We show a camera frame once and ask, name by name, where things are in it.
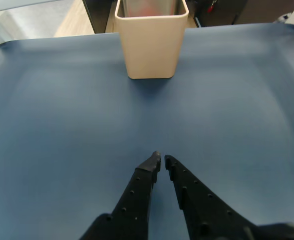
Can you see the small red item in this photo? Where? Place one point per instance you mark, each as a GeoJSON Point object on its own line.
{"type": "Point", "coordinates": [210, 7]}

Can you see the blue-grey table mat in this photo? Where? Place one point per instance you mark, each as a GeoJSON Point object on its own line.
{"type": "Point", "coordinates": [61, 112]}

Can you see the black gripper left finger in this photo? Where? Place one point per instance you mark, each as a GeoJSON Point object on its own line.
{"type": "Point", "coordinates": [134, 200]}

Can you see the dark furniture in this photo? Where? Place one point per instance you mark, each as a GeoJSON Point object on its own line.
{"type": "Point", "coordinates": [232, 12]}

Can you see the white square box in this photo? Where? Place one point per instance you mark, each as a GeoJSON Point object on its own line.
{"type": "Point", "coordinates": [150, 47]}

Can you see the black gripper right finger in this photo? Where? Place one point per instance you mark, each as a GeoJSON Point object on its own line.
{"type": "Point", "coordinates": [207, 215]}

